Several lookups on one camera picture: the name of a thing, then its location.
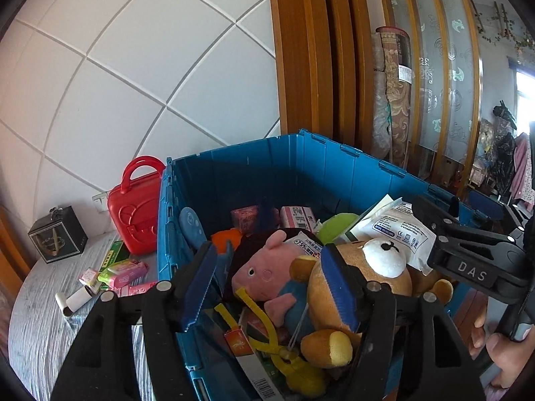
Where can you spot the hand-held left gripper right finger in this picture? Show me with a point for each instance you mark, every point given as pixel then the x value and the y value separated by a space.
pixel 338 288

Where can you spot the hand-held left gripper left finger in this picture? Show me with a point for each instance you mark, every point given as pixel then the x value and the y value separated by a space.
pixel 198 284

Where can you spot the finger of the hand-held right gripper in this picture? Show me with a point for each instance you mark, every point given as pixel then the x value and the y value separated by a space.
pixel 464 265
pixel 434 215

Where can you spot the brown bear plush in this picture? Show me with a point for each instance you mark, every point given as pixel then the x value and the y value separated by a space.
pixel 334 284

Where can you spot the clear pack blue red label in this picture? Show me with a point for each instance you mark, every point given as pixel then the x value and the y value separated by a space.
pixel 305 245

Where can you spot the pink pig plush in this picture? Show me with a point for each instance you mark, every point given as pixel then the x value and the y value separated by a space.
pixel 259 267

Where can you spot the yellow plastic tongs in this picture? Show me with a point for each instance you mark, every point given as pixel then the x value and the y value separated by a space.
pixel 276 351

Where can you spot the red white long box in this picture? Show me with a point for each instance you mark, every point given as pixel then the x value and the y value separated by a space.
pixel 250 363

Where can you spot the blue plastic crate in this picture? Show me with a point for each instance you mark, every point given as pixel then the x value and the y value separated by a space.
pixel 271 167

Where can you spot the person's right hand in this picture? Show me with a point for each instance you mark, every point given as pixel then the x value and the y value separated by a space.
pixel 508 363

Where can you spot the orange plush toy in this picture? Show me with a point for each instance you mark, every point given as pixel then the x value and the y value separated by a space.
pixel 223 238

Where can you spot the pink floral tissue pack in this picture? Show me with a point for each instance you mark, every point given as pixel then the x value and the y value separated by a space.
pixel 142 289

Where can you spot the blue plastic paddle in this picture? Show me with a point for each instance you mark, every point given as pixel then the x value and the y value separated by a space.
pixel 191 227

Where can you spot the light green plastic lid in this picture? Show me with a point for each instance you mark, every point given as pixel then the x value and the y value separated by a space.
pixel 336 227

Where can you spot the green pink wipes pack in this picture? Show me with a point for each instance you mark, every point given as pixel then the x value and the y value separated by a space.
pixel 123 272

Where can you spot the magenta box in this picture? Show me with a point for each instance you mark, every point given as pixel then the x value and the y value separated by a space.
pixel 244 218

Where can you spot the green cardboard box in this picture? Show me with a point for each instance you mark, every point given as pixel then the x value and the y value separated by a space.
pixel 115 254

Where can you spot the red bear-embossed suitcase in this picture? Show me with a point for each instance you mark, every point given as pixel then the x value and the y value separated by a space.
pixel 133 217

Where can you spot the hanging clothes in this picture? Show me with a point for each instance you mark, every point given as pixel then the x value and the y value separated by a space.
pixel 508 154

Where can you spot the small pastel box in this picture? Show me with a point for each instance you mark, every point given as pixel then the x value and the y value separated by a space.
pixel 90 280

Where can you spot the rolled grey patterned carpet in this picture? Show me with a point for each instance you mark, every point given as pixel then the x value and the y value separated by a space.
pixel 379 100

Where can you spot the rolled red patterned carpet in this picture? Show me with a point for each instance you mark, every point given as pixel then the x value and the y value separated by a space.
pixel 399 92

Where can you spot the etched glass partition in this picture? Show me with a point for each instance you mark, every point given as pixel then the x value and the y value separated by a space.
pixel 443 71

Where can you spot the black gift bag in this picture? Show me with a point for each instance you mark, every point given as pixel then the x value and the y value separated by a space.
pixel 58 238

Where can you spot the metal flask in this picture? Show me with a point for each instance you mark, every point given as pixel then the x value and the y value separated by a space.
pixel 55 213

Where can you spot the white wall switch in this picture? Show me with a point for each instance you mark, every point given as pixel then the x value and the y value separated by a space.
pixel 100 202

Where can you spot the wooden wall panel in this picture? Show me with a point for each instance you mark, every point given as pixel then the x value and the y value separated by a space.
pixel 317 50

